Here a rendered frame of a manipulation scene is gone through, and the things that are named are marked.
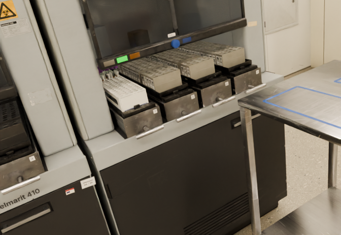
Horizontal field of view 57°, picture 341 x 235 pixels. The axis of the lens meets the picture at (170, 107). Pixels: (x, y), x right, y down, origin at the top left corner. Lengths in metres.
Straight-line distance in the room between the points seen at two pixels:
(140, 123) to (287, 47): 2.36
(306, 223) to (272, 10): 2.08
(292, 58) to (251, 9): 1.98
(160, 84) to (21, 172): 0.53
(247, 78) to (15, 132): 0.84
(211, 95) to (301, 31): 2.25
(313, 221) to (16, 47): 1.17
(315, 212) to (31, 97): 1.09
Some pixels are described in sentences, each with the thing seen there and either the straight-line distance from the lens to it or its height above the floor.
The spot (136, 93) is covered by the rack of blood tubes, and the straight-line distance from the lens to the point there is 1.05.
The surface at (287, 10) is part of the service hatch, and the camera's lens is 3.15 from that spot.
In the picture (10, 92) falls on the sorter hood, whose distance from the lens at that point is 1.00.
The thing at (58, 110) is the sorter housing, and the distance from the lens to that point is 1.05.
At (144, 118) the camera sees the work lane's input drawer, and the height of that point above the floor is 0.78.
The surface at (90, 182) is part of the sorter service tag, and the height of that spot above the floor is 0.64.
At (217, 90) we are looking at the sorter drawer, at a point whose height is 0.78.
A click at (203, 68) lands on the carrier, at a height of 0.85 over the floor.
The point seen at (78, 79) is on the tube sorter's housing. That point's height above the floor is 0.95.
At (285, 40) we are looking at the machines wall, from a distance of 3.18.
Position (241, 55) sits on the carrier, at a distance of 1.31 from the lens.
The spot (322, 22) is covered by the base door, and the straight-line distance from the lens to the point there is 3.33.
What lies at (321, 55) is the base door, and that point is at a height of 0.23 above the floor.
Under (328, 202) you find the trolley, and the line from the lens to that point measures 1.43.
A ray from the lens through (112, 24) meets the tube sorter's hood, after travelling 1.03.
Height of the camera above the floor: 1.21
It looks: 23 degrees down
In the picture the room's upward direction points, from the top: 11 degrees counter-clockwise
